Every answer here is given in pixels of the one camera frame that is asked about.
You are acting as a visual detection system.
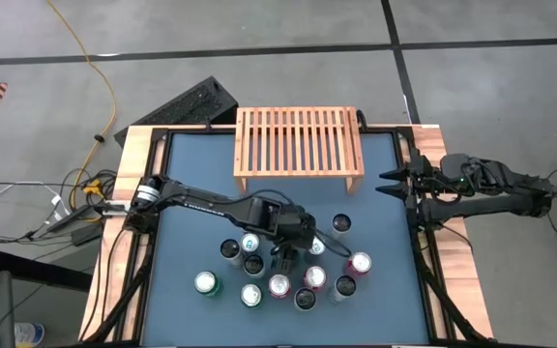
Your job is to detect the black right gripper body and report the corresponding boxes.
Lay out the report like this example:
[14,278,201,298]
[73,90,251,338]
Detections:
[406,149,442,204]

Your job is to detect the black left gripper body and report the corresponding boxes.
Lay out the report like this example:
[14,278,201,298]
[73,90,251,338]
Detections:
[268,212,316,252]

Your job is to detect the slim can white blue lid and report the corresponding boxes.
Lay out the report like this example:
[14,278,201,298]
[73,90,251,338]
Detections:
[307,236,328,257]
[240,232,261,255]

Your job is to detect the green Sprite can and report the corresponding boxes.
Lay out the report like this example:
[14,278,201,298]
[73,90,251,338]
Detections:
[193,270,223,298]
[239,283,264,309]

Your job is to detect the white Celsius can yellow band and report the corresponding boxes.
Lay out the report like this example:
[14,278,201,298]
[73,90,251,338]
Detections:
[219,238,245,269]
[330,213,354,241]

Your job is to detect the wooden slatted shelf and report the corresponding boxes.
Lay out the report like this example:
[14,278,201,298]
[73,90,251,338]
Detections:
[232,105,366,195]

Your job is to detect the red Star Wars cola can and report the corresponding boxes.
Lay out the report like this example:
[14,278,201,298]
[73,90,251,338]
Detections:
[267,273,292,300]

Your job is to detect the black mesh case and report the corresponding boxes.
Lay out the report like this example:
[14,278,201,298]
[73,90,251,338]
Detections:
[112,75,240,148]

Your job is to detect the black power brick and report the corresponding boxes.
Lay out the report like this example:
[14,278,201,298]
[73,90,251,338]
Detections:
[71,225,103,246]

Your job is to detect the yellow power plug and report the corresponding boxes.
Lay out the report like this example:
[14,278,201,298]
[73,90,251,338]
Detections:
[82,178,103,197]

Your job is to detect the black power strip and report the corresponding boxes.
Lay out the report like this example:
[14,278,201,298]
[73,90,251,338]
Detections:
[45,202,132,233]

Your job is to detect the black floor bar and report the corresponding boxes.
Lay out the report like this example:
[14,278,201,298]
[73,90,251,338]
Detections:
[0,248,94,293]

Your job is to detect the white blue yellow container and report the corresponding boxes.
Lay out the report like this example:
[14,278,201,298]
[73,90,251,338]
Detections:
[14,321,46,348]

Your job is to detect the black aluminium table frame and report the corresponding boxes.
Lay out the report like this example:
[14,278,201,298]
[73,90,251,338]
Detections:
[80,123,495,348]

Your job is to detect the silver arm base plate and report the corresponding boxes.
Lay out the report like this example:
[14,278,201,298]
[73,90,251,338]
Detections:
[100,200,131,218]

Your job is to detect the yellow extension cable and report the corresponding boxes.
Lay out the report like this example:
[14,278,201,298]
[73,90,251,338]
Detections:
[45,0,118,210]

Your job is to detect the white charger cable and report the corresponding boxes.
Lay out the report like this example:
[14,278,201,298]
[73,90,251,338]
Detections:
[0,181,72,218]

